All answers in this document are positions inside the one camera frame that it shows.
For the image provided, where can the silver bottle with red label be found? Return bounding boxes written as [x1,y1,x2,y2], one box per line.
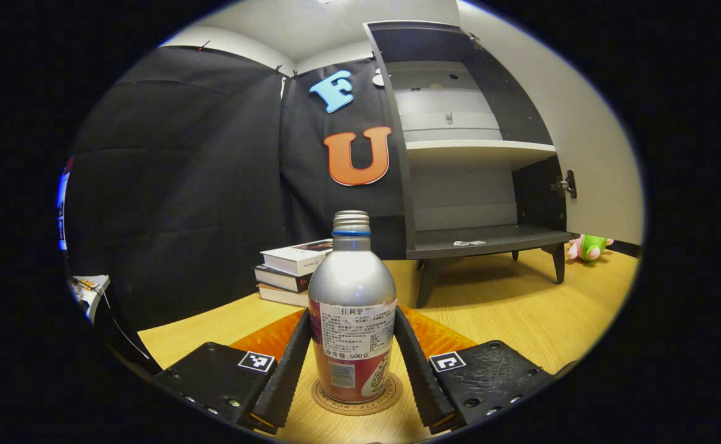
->
[308,210,398,405]

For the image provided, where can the white-edged book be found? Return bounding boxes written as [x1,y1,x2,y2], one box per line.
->
[258,284,311,308]

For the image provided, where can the dark-spined book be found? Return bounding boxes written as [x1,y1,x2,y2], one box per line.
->
[254,265,315,293]

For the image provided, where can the pink and green plush toy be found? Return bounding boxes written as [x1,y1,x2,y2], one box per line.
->
[567,234,615,262]

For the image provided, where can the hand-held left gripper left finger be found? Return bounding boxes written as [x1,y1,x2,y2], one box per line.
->
[154,307,313,435]

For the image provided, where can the white cluttered side table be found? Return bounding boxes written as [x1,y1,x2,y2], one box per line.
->
[70,274,111,324]

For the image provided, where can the round brown coaster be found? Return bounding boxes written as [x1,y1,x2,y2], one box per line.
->
[311,373,404,417]

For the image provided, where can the white book with dark cover picture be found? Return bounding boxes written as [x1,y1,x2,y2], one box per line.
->
[260,239,334,276]

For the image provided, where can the black backdrop cloth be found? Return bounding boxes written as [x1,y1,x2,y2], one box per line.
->
[64,44,416,331]

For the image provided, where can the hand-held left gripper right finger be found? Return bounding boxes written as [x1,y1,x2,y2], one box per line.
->
[393,305,555,435]

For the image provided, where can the dark grey cabinet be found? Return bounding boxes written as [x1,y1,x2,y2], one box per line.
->
[363,20,580,309]

